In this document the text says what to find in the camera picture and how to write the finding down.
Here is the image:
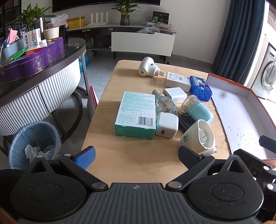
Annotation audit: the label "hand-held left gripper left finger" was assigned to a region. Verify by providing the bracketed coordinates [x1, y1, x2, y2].
[25, 146, 109, 192]

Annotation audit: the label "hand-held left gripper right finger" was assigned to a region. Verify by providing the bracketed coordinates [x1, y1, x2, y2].
[166, 146, 255, 192]

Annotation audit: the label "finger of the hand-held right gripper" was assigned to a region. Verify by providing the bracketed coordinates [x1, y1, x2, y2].
[233, 149, 276, 183]
[259, 135, 276, 154]

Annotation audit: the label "white heater with green logo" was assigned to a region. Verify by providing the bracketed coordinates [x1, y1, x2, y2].
[179, 119, 216, 156]

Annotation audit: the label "black power adapter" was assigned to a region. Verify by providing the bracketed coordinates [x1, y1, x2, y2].
[178, 114, 197, 133]

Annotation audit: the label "white teal USB charger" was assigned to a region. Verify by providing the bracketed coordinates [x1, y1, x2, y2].
[155, 112, 179, 138]

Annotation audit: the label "orange-rimmed cardboard box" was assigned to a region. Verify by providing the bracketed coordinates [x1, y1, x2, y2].
[206, 73, 276, 161]

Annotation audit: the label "teal toothpick holder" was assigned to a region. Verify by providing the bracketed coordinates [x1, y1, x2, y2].
[181, 95, 214, 125]

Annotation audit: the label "glass liquid bottle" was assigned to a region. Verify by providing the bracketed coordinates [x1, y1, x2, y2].
[152, 89, 178, 116]

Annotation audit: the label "white cube charger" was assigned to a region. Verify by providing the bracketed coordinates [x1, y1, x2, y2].
[163, 87, 188, 104]

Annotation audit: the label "teal bandage box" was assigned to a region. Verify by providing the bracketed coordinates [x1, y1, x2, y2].
[114, 91, 156, 139]

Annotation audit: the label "blue tissue pack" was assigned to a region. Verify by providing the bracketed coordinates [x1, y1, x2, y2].
[189, 75, 213, 102]

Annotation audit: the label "white adapter box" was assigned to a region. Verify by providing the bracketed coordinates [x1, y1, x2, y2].
[165, 72, 191, 93]

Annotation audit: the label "white plug-in mosquito heater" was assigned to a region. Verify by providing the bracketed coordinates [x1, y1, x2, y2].
[138, 56, 165, 77]

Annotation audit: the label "red spiral notebook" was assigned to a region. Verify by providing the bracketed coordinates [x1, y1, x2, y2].
[87, 84, 100, 118]

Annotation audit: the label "trash bin with blue liner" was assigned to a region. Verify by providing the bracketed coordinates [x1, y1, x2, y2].
[9, 121, 62, 170]

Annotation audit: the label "silver washing machine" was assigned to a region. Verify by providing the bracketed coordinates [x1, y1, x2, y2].
[251, 42, 276, 100]

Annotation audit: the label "dark-topped white ribbed side table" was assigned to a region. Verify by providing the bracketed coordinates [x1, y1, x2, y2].
[0, 38, 89, 151]

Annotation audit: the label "blue plastic bag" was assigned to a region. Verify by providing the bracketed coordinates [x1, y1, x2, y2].
[78, 53, 90, 73]

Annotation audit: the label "purple oval box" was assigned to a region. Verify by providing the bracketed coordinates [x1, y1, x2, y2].
[0, 37, 65, 84]

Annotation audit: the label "dark blue curtain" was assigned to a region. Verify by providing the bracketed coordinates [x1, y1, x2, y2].
[211, 0, 266, 85]

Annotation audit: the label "red flat box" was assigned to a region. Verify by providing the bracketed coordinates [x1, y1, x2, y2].
[25, 47, 47, 57]

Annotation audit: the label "green flat box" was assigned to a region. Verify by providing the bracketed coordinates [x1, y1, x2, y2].
[12, 47, 27, 61]

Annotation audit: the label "white TV cabinet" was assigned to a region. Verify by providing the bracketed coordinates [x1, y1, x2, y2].
[66, 23, 178, 65]

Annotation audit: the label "beige paper cup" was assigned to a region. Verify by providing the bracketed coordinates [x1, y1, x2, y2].
[43, 27, 60, 40]

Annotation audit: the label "white medicine box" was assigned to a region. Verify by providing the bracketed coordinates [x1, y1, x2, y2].
[22, 28, 42, 49]

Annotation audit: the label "grey container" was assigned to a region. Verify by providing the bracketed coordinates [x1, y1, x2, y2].
[0, 39, 25, 63]

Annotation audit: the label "yellow box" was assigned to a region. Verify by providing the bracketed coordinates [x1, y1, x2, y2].
[68, 17, 86, 29]

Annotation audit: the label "grey crumpled bag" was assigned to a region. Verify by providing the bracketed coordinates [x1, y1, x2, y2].
[136, 27, 161, 35]

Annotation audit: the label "clear plastic organizer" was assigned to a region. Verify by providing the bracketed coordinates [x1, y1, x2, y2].
[142, 20, 174, 30]

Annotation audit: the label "white router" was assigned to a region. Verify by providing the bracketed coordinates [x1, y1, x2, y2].
[87, 12, 108, 27]

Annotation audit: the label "steel bottle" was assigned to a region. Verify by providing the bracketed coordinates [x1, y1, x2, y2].
[36, 17, 47, 36]

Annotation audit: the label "white plastic bag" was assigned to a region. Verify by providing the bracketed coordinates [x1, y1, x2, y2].
[50, 14, 69, 27]

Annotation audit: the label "pink paper notes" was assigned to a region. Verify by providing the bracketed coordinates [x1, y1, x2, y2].
[6, 30, 19, 45]

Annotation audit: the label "bamboo plant in dark vase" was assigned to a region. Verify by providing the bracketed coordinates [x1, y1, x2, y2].
[111, 0, 142, 26]

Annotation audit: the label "black green box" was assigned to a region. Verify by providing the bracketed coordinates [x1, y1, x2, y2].
[152, 11, 170, 24]

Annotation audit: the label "leafy green potted plant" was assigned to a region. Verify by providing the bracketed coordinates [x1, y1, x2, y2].
[12, 3, 57, 32]

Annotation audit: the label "black television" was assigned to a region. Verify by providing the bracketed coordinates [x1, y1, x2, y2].
[52, 0, 161, 13]

